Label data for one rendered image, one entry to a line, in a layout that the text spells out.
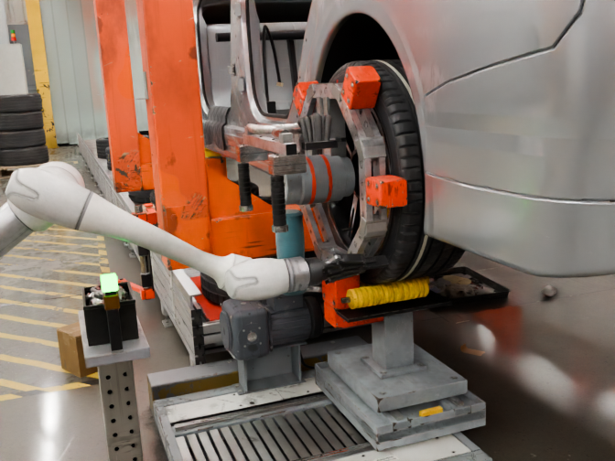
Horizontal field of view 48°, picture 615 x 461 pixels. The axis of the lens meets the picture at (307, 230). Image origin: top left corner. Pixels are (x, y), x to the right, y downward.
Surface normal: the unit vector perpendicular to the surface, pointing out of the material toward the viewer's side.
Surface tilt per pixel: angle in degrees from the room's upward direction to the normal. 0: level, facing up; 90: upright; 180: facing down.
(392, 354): 90
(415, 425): 90
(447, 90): 90
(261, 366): 90
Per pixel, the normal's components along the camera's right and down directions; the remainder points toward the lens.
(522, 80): -0.93, 0.12
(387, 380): -0.05, -0.98
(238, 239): 0.34, 0.18
